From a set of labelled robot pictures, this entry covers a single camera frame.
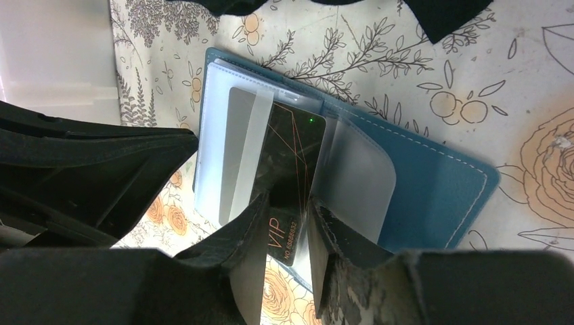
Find black crumpled cloth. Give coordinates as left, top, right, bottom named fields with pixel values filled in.
left=194, top=0, right=491, bottom=44

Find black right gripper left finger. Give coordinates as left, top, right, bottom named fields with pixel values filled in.
left=1, top=194, right=269, bottom=324

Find blue leather card holder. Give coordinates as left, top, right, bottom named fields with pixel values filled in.
left=192, top=47, right=501, bottom=293

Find black card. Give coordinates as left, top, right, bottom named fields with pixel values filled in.
left=218, top=86, right=327, bottom=267

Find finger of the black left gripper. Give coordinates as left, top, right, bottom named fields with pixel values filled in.
left=1, top=102, right=198, bottom=249

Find white plastic card box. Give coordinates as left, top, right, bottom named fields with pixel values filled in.
left=1, top=1, right=120, bottom=125

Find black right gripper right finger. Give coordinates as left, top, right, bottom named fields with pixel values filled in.
left=307, top=199, right=573, bottom=324

